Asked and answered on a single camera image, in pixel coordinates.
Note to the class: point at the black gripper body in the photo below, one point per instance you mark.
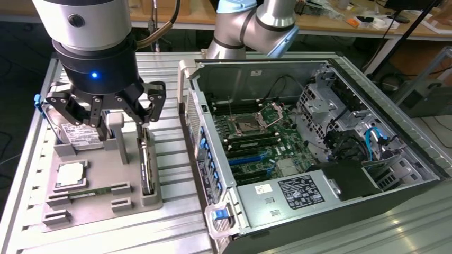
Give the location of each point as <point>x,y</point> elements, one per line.
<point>98,68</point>

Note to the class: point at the black graphics card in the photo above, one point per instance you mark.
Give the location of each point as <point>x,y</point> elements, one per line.
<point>146,164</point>

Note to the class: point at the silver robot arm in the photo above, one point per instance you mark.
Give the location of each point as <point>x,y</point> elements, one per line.
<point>88,26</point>

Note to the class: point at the hard disk in blue carrier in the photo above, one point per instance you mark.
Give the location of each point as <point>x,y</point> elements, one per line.
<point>81,135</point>

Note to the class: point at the grey parts rack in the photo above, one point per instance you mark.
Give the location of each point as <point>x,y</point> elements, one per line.
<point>98,169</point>

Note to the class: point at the open PC case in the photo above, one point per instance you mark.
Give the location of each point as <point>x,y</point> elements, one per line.
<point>218,132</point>

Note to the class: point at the thin locking lever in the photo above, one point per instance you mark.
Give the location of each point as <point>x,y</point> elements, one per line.
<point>230,107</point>

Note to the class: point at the silver CPU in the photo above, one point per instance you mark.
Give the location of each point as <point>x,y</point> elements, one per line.
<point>72,174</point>

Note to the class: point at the CPU socket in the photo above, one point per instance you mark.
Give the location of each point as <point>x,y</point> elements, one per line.
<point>246,125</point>

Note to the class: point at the green RAM stick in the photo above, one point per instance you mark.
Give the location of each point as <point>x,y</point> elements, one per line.
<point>88,192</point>

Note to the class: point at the black installed RAM stick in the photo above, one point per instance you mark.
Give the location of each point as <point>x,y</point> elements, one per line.
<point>252,144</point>

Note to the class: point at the metal socket cover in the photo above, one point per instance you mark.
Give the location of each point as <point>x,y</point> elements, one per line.
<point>270,105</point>

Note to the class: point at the blue expansion slot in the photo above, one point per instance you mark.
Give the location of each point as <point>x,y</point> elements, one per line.
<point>246,160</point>

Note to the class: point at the black expansion slot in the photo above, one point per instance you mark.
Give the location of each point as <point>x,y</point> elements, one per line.
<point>252,176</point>

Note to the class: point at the green motherboard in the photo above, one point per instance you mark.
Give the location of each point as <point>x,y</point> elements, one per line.
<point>292,143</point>

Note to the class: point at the blue case latch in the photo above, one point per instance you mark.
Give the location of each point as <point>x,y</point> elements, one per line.
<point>218,215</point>

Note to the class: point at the metal disk bay cage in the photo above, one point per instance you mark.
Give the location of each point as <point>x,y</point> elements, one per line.
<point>317,105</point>

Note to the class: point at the grey power supply unit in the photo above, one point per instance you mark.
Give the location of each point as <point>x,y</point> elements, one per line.
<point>282,206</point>

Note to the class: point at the wooden desk with clutter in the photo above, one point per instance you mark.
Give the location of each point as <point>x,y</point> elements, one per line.
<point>317,25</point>

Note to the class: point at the black plastic cover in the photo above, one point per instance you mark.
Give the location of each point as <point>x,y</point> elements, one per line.
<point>345,180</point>

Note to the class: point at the grey vented disk bay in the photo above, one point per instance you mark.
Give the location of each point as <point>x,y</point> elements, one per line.
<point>388,177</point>

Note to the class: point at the black tripod pole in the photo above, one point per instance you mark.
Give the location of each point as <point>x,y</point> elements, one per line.
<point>408,30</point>

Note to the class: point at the grey computer tower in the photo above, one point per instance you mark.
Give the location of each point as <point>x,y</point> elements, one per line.
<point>430,100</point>

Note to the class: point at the black monitor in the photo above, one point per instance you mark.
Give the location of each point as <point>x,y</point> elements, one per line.
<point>405,4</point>

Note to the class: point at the wooden desk with white frame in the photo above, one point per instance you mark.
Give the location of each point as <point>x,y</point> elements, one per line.
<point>17,8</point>

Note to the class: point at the aluminium frame post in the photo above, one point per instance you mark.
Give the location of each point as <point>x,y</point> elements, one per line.
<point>445,51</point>

